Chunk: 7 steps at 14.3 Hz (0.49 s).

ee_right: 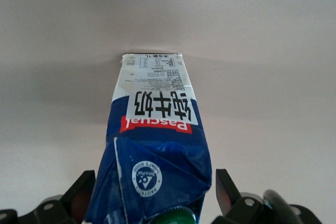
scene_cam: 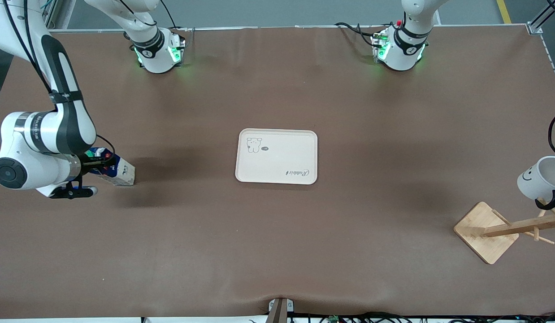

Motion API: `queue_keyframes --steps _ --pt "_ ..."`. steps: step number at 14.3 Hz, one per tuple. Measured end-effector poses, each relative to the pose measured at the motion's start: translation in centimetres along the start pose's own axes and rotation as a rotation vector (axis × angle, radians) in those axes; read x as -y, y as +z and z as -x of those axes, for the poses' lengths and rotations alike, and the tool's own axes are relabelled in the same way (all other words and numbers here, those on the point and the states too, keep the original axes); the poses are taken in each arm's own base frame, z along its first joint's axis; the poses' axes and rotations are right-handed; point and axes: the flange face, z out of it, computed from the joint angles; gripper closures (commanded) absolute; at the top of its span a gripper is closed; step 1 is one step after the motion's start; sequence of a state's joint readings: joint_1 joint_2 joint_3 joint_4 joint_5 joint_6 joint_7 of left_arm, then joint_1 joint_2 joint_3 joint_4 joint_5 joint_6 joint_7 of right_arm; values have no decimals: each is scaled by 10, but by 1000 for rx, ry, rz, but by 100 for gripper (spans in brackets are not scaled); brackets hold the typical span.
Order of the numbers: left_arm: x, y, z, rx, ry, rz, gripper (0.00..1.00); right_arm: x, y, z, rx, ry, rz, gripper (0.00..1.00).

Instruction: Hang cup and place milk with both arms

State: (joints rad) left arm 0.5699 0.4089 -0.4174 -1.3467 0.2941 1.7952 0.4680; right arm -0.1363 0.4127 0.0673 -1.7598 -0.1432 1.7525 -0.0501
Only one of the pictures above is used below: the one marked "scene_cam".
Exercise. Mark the blue white milk carton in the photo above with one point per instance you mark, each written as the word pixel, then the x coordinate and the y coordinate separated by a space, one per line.
pixel 123 172

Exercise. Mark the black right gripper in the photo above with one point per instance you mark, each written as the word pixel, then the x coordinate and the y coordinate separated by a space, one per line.
pixel 88 163

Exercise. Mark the wooden cup rack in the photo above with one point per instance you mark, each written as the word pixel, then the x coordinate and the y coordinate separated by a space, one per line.
pixel 483 233

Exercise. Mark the brown table cover mat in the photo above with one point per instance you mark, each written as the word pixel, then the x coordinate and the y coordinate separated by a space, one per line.
pixel 277 246

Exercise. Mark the small green connector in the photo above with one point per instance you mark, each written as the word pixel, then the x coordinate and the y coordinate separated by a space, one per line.
pixel 333 319

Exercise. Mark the metal table edge bracket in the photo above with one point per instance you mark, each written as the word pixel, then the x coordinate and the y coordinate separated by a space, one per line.
pixel 280 310

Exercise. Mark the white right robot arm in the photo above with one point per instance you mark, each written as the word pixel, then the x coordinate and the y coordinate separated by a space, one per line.
pixel 40 134

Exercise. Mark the cream rabbit print tray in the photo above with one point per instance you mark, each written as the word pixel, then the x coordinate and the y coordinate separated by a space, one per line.
pixel 282 157

